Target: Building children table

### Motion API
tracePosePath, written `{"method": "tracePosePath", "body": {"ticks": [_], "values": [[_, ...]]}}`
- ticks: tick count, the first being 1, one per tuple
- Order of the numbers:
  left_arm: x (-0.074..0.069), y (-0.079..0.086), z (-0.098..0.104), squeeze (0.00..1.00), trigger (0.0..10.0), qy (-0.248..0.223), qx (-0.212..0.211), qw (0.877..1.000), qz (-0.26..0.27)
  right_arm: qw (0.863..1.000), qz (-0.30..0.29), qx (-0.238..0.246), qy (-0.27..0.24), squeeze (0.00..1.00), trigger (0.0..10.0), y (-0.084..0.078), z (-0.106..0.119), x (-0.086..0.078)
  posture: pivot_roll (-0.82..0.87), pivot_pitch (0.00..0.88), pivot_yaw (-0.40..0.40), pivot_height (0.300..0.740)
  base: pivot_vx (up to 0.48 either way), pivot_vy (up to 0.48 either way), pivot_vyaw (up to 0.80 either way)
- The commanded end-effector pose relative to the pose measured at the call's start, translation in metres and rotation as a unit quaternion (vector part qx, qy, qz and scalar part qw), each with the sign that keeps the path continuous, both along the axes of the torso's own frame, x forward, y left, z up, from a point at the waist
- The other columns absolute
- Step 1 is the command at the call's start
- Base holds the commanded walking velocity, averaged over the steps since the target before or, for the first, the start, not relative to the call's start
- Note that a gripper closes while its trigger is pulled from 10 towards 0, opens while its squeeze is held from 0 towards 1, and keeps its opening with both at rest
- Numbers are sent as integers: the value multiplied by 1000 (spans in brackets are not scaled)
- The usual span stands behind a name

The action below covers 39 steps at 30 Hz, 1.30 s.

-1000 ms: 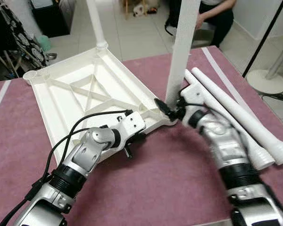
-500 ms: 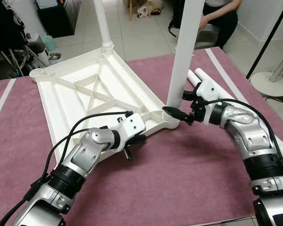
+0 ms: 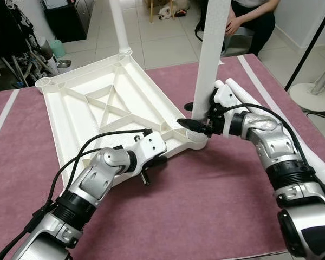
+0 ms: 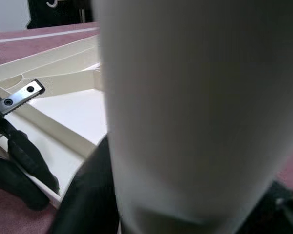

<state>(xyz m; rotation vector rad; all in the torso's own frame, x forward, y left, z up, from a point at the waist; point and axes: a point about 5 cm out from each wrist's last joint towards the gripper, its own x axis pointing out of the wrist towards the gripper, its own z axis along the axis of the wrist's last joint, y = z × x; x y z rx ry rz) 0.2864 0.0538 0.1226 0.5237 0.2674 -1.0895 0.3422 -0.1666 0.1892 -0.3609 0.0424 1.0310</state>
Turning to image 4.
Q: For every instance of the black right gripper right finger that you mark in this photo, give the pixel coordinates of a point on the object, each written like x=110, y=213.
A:
x=276, y=214

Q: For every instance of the white plastic table leg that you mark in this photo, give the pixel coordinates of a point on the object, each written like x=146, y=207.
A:
x=197, y=109

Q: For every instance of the white plastic table top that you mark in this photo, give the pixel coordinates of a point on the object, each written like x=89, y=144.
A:
x=70, y=109

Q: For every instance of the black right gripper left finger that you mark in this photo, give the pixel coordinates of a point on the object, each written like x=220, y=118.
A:
x=88, y=195

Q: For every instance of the long white tape strip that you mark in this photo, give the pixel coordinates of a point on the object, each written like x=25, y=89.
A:
x=51, y=34

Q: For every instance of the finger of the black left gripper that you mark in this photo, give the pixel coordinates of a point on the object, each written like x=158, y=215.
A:
x=31, y=161
x=17, y=185

